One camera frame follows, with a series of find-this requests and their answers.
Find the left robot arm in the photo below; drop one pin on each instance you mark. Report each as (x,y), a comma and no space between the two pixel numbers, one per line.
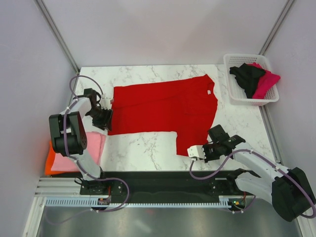
(68,136)

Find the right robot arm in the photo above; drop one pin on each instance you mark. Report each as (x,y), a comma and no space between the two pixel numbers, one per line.
(287,190)

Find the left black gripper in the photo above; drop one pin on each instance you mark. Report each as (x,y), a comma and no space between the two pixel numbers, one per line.
(106,122)

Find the magenta t shirt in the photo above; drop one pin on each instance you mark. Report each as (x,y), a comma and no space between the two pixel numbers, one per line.
(265,83)

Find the aluminium front rail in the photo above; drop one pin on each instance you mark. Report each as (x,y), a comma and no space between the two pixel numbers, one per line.
(56,187)

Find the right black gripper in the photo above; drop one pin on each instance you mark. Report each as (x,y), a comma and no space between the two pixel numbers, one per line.
(208,158)

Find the white plastic basket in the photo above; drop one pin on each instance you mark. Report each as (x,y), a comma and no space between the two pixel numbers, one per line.
(236,93)

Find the white slotted cable duct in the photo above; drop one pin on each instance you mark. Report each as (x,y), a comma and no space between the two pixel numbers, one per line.
(95,202)

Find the folded orange t shirt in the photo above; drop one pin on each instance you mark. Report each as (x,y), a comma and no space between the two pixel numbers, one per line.
(50,161)

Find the folded pink t shirt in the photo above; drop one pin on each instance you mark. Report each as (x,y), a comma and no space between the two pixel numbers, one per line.
(95,146)

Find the red t shirt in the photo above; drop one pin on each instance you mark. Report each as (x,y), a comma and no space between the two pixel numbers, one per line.
(187,107)

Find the left aluminium frame post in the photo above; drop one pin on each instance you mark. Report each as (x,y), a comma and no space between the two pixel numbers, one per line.
(58,36)

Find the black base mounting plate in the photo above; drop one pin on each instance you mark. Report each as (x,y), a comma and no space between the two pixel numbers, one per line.
(127,198)

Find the aluminium frame post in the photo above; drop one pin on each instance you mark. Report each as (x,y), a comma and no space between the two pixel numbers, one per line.
(58,36)
(277,26)

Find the right aluminium frame post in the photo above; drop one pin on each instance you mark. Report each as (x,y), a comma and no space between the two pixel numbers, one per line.
(277,26)

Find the black t shirt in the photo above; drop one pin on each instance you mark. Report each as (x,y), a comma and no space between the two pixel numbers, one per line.
(247,77)

